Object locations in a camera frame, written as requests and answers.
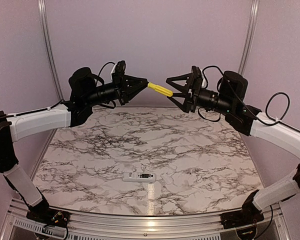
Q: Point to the yellow handled screwdriver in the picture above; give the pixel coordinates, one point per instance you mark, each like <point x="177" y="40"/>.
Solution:
<point x="160" y="89"/>

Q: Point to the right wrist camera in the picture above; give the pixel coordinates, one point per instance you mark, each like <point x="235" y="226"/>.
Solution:
<point x="205" y="82"/>

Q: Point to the left aluminium frame post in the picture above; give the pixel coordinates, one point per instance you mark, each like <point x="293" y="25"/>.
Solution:
<point x="48" y="48"/>

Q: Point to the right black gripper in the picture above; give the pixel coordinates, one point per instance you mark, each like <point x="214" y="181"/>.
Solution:
<point x="193" y="82"/>

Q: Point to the front aluminium rail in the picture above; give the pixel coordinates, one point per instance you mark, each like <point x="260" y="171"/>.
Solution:
<point x="95" y="226"/>

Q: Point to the white battery compartment cover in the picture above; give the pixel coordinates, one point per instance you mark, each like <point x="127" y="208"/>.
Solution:
<point x="167" y="179"/>

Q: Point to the right aluminium frame post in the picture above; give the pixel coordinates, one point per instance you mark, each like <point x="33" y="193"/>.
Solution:
<point x="250" y="34"/>

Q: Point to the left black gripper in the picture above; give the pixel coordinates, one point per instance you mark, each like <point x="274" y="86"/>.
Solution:
<point x="121" y="82"/>

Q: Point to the white remote control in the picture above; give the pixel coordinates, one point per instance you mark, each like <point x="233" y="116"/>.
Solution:
<point x="139" y="177"/>

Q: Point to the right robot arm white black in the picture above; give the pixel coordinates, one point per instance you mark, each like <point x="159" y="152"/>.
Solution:
<point x="251" y="121"/>

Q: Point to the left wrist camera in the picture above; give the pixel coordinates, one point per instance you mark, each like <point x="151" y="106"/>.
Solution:
<point x="119" y="68"/>

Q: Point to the aluminium frame post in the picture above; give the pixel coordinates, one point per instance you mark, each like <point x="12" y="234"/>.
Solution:
<point x="250" y="34"/>
<point x="48" y="48"/>

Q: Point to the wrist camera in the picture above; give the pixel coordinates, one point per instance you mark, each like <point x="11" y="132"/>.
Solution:
<point x="119" y="68"/>
<point x="205" y="82"/>

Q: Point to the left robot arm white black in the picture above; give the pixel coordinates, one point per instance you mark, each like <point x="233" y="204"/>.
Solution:
<point x="87" y="90"/>

